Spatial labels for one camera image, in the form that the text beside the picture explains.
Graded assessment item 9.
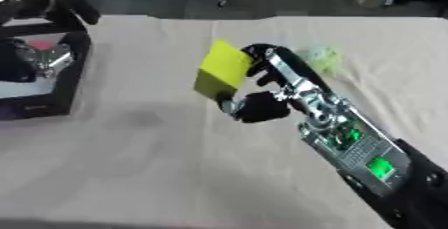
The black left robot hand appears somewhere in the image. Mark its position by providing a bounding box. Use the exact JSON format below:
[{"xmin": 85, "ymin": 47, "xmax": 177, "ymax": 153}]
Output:
[{"xmin": 0, "ymin": 37, "xmax": 77, "ymax": 83}]

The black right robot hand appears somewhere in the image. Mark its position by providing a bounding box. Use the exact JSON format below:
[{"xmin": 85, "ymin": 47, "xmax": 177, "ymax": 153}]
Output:
[{"xmin": 215, "ymin": 42, "xmax": 335, "ymax": 124}]

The yellow-green block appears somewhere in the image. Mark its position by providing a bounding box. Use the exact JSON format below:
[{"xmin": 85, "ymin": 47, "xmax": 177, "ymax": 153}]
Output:
[{"xmin": 192, "ymin": 38, "xmax": 256, "ymax": 100}]

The black box with white inside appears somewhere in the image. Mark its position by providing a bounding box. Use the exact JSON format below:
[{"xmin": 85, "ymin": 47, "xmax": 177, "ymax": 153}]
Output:
[{"xmin": 0, "ymin": 17, "xmax": 93, "ymax": 121}]

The pale green translucent object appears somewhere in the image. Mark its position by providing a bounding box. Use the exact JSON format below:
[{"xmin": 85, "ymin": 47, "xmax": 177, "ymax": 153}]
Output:
[{"xmin": 295, "ymin": 44, "xmax": 347, "ymax": 76}]

